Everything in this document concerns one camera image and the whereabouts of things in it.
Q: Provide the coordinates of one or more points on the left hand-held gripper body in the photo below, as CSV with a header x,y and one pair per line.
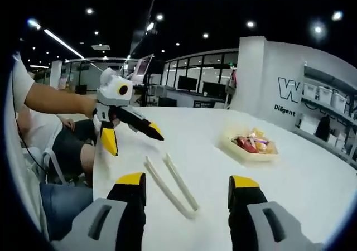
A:
x,y
111,92

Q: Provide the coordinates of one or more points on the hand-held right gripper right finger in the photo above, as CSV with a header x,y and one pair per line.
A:
x,y
256,228

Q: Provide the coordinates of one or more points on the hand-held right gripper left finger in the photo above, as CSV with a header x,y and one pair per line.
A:
x,y
97,228

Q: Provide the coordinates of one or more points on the white plastic food tongs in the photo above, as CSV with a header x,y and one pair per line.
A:
x,y
167,188

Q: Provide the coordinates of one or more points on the cream rectangular food container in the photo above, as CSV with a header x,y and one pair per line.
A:
x,y
245,156

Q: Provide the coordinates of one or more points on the pile of food snack packets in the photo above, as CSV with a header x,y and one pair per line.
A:
x,y
259,145

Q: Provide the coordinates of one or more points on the person's left hand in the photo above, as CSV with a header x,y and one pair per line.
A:
x,y
89,109

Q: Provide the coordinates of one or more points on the large tilted display screen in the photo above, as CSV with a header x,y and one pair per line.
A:
x,y
140,68

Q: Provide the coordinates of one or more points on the person's blue jeans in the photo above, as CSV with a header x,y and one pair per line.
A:
x,y
64,206

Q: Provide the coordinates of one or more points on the ceiling air vent panel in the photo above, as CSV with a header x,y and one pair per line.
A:
x,y
100,47

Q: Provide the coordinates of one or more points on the white counter with dark sign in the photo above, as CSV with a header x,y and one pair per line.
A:
x,y
181,96

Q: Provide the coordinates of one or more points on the grey office chair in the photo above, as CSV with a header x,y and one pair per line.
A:
x,y
48,157

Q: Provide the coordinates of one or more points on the black monitor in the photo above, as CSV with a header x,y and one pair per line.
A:
x,y
214,87
187,83

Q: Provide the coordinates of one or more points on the long ceiling light strip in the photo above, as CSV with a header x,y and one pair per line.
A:
x,y
64,43

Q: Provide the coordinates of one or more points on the group of round ceiling lights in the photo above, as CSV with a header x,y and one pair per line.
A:
x,y
159,17

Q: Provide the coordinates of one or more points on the stand with hanging bags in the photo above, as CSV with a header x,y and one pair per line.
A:
x,y
232,81

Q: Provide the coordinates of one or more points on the white cardboard box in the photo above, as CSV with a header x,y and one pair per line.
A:
x,y
306,126

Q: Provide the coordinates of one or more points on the black bag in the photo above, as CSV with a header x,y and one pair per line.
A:
x,y
323,128

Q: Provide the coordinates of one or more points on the row of white storage bins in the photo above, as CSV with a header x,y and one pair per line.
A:
x,y
325,94

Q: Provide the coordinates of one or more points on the grey metal storage shelf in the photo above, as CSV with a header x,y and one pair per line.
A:
x,y
326,74

